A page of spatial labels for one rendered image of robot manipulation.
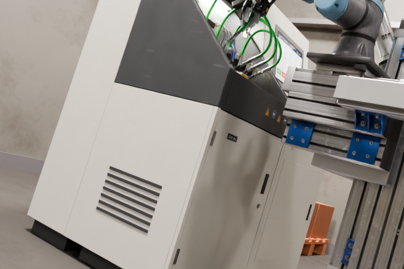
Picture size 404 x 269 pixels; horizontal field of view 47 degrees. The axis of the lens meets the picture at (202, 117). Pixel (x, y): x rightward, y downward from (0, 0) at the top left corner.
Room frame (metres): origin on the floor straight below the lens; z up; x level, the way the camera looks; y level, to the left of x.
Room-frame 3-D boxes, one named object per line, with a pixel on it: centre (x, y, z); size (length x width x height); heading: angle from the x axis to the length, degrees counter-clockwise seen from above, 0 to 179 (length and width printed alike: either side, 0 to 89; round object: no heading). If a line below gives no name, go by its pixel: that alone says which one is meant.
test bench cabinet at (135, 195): (2.22, -0.01, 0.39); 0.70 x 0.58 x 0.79; 145
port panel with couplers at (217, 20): (2.55, 0.05, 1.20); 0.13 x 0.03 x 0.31; 145
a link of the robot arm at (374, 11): (1.55, -0.42, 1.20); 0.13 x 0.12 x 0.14; 125
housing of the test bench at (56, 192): (2.75, 0.15, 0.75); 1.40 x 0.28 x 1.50; 145
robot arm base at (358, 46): (1.55, -0.43, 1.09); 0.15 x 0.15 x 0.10
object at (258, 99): (2.06, -0.23, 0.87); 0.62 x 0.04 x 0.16; 145
